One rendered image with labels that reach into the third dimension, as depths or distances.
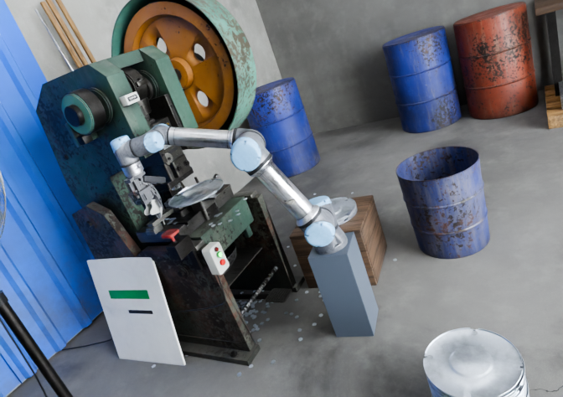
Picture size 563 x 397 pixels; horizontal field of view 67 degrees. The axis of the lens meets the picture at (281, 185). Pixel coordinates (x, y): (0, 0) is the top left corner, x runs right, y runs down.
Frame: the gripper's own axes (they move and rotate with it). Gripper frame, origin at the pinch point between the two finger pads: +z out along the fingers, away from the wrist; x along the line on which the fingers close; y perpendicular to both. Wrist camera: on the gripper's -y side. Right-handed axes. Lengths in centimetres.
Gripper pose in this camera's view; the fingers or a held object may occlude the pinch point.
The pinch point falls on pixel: (160, 214)
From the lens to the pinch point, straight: 184.4
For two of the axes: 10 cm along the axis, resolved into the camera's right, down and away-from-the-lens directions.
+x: 8.3, -1.0, -5.4
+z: 3.2, 8.8, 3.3
